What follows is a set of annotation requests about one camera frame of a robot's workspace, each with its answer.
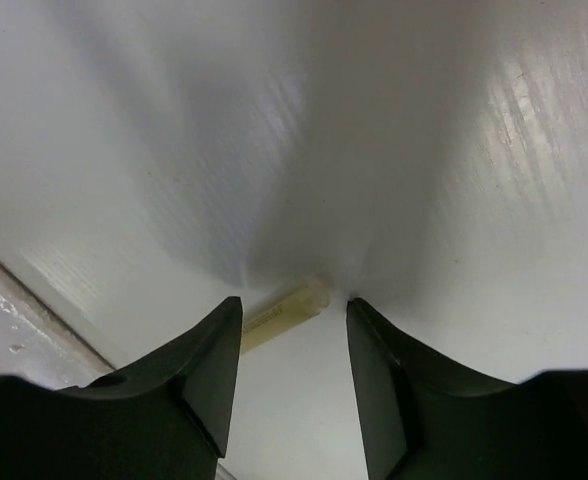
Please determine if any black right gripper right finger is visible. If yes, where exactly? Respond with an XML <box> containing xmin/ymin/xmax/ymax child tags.
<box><xmin>346</xmin><ymin>298</ymin><xmax>588</xmax><ymax>479</ymax></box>

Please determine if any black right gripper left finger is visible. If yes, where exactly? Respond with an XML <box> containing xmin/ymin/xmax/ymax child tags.
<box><xmin>0</xmin><ymin>297</ymin><xmax>243</xmax><ymax>479</ymax></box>

